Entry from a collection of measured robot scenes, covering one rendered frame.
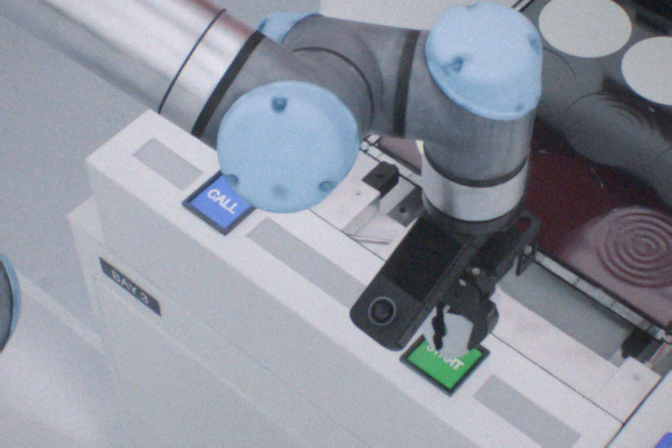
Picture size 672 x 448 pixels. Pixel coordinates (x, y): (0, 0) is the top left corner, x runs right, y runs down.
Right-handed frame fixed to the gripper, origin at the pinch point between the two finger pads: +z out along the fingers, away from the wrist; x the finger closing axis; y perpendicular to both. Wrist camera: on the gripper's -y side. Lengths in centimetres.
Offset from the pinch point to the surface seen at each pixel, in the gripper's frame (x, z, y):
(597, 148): 5.6, 8.2, 33.8
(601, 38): 14.2, 8.1, 47.1
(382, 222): 17.1, 10.1, 13.4
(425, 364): 0.7, 1.7, -1.0
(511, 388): -6.0, 2.5, 2.2
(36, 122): 125, 98, 42
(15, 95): 134, 98, 44
